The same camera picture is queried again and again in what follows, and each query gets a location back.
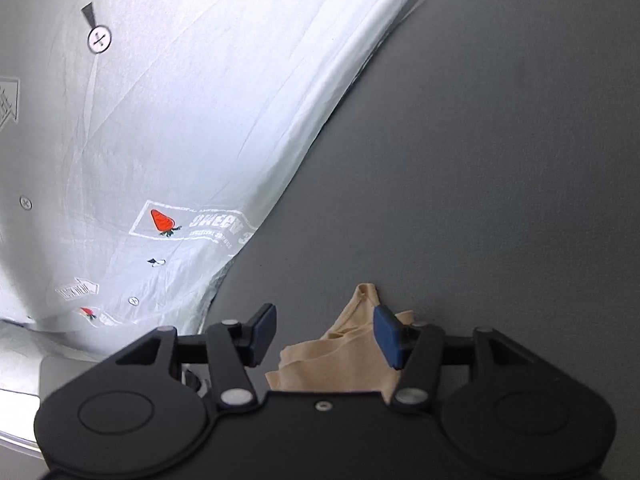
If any white printed blanket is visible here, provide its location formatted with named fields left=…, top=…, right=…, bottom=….
left=0, top=0, right=453, bottom=337

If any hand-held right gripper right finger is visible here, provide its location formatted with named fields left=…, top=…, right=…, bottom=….
left=372, top=304, right=527, bottom=408

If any beige long-sleeved sweater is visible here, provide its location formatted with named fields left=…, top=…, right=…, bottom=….
left=264, top=282, right=417, bottom=394

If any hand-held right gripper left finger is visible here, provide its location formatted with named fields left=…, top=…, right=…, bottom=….
left=115, top=303, right=279, bottom=408

